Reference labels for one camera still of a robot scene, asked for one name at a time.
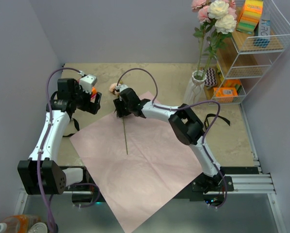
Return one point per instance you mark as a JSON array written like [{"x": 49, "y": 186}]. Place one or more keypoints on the blue white tall box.
[{"x": 263, "y": 31}]

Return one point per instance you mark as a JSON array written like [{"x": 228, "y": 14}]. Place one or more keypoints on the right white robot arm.
[{"x": 186, "y": 125}]

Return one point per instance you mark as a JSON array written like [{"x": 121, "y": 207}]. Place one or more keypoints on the colourful sponge pack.
[{"x": 249, "y": 16}]

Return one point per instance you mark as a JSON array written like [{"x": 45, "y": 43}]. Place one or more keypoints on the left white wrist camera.
[{"x": 87, "y": 83}]

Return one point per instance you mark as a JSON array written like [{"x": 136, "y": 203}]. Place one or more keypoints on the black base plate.
[{"x": 200, "y": 189}]

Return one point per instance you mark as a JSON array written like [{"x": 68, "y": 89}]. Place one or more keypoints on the orange juice bottle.
[{"x": 18, "y": 223}]

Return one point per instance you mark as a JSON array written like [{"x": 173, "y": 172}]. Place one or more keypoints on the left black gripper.
[{"x": 92, "y": 108}]

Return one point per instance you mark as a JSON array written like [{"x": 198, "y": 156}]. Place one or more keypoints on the pink rose stem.
[
  {"x": 204, "y": 8},
  {"x": 226, "y": 22}
]

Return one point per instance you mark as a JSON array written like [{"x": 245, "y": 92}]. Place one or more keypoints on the white ribbed vase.
[{"x": 194, "y": 87}]

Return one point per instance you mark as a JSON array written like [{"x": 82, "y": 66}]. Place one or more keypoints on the orange box on shelf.
[{"x": 225, "y": 94}]

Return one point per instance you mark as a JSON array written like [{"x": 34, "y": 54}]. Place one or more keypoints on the peach rose stem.
[{"x": 115, "y": 92}]

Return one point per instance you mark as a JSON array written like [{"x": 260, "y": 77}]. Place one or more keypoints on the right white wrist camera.
[{"x": 120, "y": 88}]

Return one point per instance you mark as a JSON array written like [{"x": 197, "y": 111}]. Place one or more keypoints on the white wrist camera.
[
  {"x": 120, "y": 88},
  {"x": 87, "y": 83}
]

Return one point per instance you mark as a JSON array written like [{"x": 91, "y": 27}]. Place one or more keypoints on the white rose stem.
[{"x": 218, "y": 21}]

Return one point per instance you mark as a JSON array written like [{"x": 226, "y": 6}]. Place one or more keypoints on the orange green sponge pack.
[{"x": 236, "y": 83}]

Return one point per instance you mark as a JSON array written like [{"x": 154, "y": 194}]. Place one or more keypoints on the white wire shelf rack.
[{"x": 242, "y": 60}]

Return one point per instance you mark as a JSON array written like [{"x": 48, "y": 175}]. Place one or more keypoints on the metal tin can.
[{"x": 39, "y": 227}]

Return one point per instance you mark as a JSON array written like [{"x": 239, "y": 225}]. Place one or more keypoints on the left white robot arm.
[{"x": 41, "y": 169}]

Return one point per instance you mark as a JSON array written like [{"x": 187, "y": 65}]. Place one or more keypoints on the pink wrapping paper sheet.
[{"x": 137, "y": 185}]

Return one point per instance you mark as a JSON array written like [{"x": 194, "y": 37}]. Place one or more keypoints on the aluminium rail frame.
[{"x": 251, "y": 207}]

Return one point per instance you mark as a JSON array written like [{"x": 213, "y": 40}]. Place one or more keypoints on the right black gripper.
[{"x": 120, "y": 111}]

